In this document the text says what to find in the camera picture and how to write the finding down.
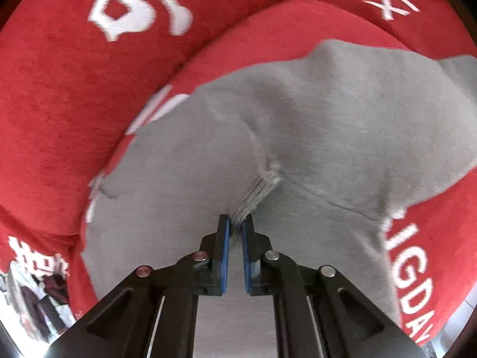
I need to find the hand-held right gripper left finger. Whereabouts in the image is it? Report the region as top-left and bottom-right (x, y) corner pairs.
(45, 214), (230, 358)

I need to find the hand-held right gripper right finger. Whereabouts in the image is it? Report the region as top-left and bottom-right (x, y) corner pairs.
(241, 215), (430, 358)

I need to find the grey small garment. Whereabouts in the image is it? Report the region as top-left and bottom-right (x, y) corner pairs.
(80, 39), (477, 358)

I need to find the dark cloth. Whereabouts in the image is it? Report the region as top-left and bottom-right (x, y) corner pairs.
(22, 274), (72, 341)

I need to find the white patterned cloth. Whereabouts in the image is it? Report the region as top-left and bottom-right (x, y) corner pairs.
(0, 263), (27, 317)

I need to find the red printed blanket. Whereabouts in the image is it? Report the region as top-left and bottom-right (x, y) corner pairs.
(0, 0), (477, 347)

